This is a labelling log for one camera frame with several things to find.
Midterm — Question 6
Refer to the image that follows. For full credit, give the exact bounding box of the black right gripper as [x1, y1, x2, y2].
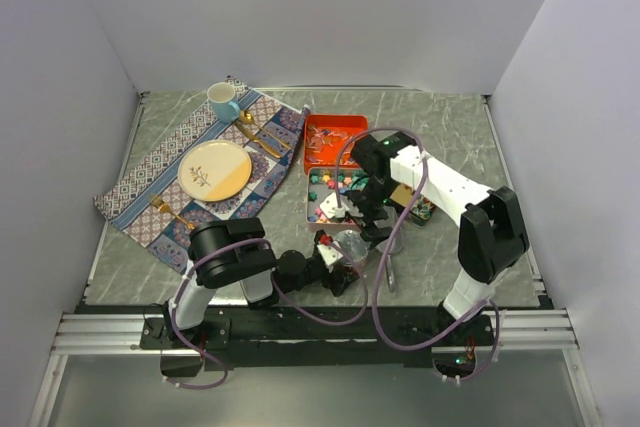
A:
[343, 177, 399, 252]

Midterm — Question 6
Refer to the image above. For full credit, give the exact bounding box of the silver metal scoop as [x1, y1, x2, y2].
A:
[376, 239, 402, 293]

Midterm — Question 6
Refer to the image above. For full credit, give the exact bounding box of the pink star candy tin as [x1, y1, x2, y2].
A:
[306, 167, 369, 227]

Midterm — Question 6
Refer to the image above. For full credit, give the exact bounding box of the orange candy tin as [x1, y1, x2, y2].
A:
[303, 114, 368, 173]

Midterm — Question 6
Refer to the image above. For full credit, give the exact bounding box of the clear glass jar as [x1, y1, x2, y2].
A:
[335, 248, 369, 287]

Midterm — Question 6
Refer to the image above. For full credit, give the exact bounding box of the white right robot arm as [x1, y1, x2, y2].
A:
[346, 131, 530, 346]

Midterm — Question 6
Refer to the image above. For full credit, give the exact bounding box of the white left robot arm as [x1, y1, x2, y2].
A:
[162, 218, 358, 349]

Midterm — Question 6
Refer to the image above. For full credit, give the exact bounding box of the gold lollipop tin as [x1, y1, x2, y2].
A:
[388, 184, 437, 227]

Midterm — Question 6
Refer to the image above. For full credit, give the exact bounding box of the gold knife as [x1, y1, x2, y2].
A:
[233, 122, 281, 159]

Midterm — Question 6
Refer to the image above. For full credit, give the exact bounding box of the cream floral plate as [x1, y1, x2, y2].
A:
[177, 140, 252, 202]

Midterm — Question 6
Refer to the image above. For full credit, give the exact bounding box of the patterned blue placemat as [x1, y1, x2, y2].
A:
[94, 77, 310, 273]

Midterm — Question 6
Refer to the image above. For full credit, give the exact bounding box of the gold spoon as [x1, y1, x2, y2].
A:
[239, 110, 291, 149]

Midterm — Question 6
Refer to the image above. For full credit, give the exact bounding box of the gold fork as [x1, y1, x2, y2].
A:
[150, 194, 195, 231]

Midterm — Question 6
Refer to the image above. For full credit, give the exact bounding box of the blue white mug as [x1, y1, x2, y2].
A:
[206, 82, 241, 124]

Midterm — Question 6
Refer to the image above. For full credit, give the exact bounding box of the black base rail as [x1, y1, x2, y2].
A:
[139, 307, 502, 377]

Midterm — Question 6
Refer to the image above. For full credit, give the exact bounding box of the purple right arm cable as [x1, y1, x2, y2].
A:
[335, 127, 501, 384]

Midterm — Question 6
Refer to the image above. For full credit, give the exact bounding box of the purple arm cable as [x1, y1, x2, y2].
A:
[335, 127, 501, 384]
[169, 236, 370, 389]

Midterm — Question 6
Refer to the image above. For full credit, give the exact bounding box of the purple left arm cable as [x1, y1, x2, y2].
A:
[169, 236, 370, 389]

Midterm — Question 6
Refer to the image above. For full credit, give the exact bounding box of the aluminium frame rail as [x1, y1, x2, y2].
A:
[51, 305, 577, 355]

